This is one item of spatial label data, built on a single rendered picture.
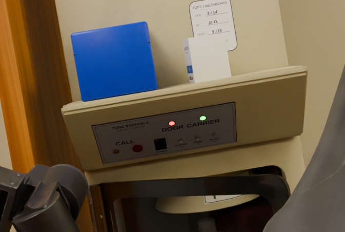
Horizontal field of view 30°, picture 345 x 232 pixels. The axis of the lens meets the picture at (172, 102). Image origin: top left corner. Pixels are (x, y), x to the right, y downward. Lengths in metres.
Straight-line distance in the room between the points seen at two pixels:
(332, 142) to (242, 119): 0.67
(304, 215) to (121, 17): 0.77
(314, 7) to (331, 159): 1.22
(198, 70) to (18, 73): 0.24
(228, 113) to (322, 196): 0.68
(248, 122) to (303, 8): 0.56
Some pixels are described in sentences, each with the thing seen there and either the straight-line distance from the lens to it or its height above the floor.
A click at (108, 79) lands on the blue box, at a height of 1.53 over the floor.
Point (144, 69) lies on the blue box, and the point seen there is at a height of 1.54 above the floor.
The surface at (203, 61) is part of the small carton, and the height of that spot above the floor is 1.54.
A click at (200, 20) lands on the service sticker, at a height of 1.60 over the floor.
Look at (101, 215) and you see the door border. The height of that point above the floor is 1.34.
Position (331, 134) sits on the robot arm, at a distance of 0.22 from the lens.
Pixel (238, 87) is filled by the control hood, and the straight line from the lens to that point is 0.83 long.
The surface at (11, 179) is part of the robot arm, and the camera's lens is 0.68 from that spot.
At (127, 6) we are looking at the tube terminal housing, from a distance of 0.94.
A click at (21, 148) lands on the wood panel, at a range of 0.87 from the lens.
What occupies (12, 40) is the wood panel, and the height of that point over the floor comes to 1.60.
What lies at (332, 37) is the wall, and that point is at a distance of 1.42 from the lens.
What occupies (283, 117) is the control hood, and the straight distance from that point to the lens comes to 0.90.
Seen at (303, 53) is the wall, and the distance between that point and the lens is 1.40.
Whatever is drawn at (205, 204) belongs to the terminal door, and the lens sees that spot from 0.84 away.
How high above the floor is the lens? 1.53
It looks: 3 degrees down
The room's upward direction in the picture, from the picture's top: 9 degrees counter-clockwise
